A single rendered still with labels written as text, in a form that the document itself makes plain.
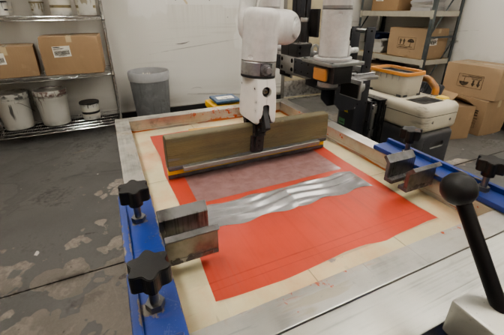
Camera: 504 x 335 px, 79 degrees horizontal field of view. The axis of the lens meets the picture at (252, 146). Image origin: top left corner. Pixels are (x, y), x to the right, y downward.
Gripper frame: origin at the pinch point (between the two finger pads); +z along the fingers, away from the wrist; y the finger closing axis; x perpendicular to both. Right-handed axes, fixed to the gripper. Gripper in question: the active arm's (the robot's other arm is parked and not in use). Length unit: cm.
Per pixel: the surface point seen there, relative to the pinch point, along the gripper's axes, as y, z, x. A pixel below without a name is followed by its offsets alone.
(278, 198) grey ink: -17.0, 5.5, 2.2
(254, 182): -9.1, 5.9, 3.6
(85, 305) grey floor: 68, 104, 49
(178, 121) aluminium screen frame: 32.2, 4.5, 10.7
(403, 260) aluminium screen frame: -40.9, 2.1, -2.7
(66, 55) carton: 296, 13, 61
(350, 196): -22.0, 5.0, -11.2
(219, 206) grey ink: -15.0, 6.1, 13.6
